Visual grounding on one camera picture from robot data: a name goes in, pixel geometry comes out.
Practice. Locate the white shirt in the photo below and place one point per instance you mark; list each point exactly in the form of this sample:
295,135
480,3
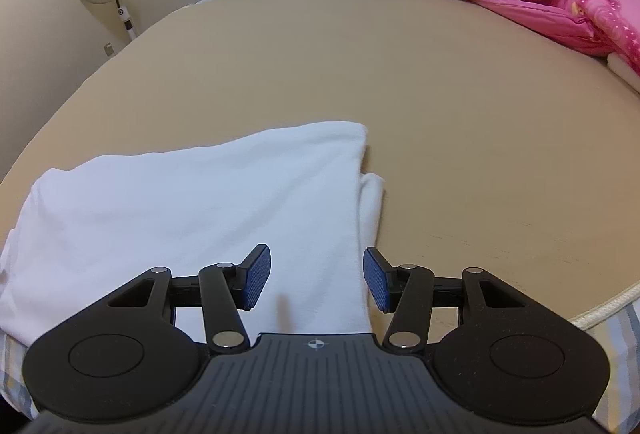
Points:
200,204

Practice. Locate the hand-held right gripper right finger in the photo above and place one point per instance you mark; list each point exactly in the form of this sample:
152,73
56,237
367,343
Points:
377,281

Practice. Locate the tan bed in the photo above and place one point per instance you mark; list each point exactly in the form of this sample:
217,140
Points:
450,138

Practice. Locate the wall socket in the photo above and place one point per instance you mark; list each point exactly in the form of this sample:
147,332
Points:
108,49

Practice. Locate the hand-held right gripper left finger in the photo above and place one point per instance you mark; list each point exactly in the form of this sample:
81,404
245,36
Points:
257,276

